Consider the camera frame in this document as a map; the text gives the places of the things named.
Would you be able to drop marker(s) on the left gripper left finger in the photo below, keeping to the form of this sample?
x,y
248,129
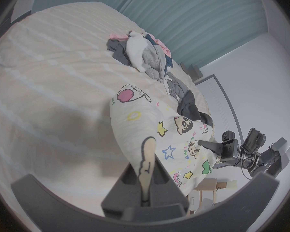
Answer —
x,y
123,194

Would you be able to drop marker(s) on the bed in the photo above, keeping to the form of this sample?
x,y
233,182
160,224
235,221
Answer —
x,y
50,81

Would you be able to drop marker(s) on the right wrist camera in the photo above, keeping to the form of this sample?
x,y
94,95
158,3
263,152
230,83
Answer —
x,y
228,136

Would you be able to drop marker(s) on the black garment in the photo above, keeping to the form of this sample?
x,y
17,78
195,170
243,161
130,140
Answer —
x,y
189,107

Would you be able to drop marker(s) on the grey bedside table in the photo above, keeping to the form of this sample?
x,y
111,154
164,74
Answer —
x,y
192,71

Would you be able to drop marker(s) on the white printed pyjama top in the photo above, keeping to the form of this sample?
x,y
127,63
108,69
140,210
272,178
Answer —
x,y
147,119

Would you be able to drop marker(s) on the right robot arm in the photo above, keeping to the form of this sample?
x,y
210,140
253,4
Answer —
x,y
275,153

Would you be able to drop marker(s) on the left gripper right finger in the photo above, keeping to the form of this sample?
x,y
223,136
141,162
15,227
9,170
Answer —
x,y
166,192

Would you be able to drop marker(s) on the grey garment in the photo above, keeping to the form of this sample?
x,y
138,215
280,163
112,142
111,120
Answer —
x,y
177,86

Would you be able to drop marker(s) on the pale wooden small table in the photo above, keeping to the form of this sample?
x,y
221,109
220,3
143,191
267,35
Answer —
x,y
207,186

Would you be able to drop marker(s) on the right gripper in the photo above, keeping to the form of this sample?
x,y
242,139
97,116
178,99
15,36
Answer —
x,y
230,151

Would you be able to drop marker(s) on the pile of clothes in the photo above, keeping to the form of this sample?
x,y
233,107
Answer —
x,y
140,54

